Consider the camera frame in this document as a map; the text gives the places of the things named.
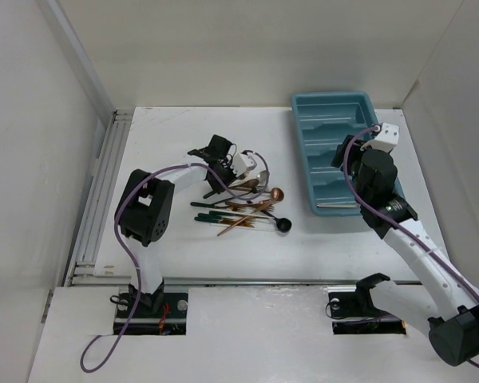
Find black fork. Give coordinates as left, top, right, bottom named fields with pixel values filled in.
left=202, top=184, right=271, bottom=200

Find copper fork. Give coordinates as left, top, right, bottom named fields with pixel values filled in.
left=226, top=200, right=276, bottom=216

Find copper spoon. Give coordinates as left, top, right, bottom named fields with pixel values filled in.
left=226, top=188, right=284, bottom=207

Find silver spoon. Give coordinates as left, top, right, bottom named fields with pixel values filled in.
left=230, top=170, right=268, bottom=191

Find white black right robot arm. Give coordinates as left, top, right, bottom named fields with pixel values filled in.
left=331, top=129, right=479, bottom=369

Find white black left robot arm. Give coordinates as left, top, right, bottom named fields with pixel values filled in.
left=114, top=135, right=237, bottom=317

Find blue plastic cutlery tray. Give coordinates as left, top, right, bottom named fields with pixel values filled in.
left=290, top=90, right=404, bottom=219

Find copper chopstick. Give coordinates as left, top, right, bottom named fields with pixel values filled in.
left=218, top=215, right=255, bottom=236

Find black spoon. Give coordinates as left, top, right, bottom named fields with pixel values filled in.
left=262, top=211, right=292, bottom=233

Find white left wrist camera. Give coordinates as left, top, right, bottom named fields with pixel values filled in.
left=230, top=153, right=257, bottom=179

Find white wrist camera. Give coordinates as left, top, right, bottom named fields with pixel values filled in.
left=230, top=153, right=257, bottom=179
left=362, top=123, right=400, bottom=153

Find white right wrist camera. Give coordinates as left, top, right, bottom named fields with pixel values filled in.
left=362, top=123, right=400, bottom=153

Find green handled knife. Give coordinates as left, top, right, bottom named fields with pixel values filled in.
left=190, top=202, right=237, bottom=210

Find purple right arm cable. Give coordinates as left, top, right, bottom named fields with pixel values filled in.
left=342, top=125, right=479, bottom=372

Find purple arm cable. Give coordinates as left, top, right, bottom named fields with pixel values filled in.
left=342, top=125, right=479, bottom=372
left=80, top=150, right=271, bottom=373

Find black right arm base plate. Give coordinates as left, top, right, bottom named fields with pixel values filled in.
left=326, top=291, right=406, bottom=335

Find aluminium frame rail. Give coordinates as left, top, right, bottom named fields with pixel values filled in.
left=61, top=109, right=133, bottom=287

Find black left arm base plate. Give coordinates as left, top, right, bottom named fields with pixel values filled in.
left=109, top=291, right=189, bottom=336

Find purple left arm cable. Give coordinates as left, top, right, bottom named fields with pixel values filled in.
left=80, top=150, right=271, bottom=373

